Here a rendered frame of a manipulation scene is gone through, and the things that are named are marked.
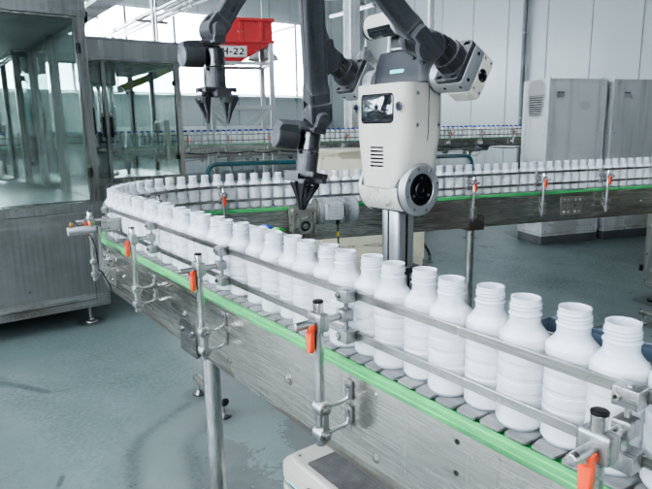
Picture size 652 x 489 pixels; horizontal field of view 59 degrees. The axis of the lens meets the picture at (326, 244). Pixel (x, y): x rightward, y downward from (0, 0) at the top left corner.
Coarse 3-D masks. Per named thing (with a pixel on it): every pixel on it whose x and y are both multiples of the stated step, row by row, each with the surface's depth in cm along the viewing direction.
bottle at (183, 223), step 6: (180, 210) 153; (186, 210) 154; (180, 216) 151; (186, 216) 151; (180, 222) 152; (186, 222) 151; (180, 228) 151; (186, 228) 151; (180, 240) 151; (186, 240) 151; (180, 246) 152; (186, 246) 152; (180, 252) 152; (186, 252) 152; (186, 258) 152; (180, 264) 153
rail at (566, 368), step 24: (192, 240) 142; (264, 264) 114; (336, 288) 96; (408, 312) 82; (360, 336) 92; (480, 336) 72; (408, 360) 83; (528, 360) 66; (552, 360) 64; (480, 384) 73; (600, 384) 60; (528, 408) 67; (648, 456) 57
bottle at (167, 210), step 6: (162, 210) 161; (168, 210) 160; (162, 216) 162; (168, 216) 161; (162, 222) 160; (168, 222) 160; (162, 234) 161; (168, 234) 161; (162, 240) 161; (168, 240) 161; (162, 246) 162; (168, 246) 161; (162, 258) 163; (168, 258) 162
